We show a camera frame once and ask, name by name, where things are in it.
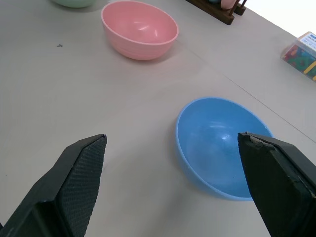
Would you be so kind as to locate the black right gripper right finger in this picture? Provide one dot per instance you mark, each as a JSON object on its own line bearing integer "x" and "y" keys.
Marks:
{"x": 279, "y": 182}

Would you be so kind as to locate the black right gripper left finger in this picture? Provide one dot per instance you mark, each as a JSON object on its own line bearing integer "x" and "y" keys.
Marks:
{"x": 61, "y": 187}

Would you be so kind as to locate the blue plastic bowl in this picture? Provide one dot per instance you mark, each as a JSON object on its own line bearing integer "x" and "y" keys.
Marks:
{"x": 209, "y": 148}

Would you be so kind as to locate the clear box of colourful pieces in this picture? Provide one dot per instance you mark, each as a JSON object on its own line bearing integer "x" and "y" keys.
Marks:
{"x": 302, "y": 55}

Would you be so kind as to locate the pink plastic bowl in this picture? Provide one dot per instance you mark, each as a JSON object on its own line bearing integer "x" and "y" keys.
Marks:
{"x": 140, "y": 29}

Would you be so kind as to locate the dark wooden rack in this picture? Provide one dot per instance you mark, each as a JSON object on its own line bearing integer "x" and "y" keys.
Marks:
{"x": 223, "y": 13}

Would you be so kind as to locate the green plastic bowl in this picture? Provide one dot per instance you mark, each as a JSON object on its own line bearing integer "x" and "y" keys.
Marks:
{"x": 74, "y": 3}

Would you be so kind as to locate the pink cup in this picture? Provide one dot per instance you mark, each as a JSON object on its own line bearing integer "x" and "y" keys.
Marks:
{"x": 228, "y": 3}

